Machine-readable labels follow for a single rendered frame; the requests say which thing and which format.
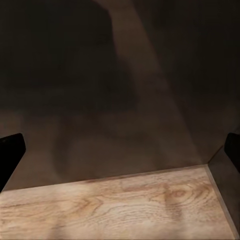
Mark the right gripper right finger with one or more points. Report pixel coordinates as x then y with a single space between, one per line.
232 149

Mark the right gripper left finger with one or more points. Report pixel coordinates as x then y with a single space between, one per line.
12 149

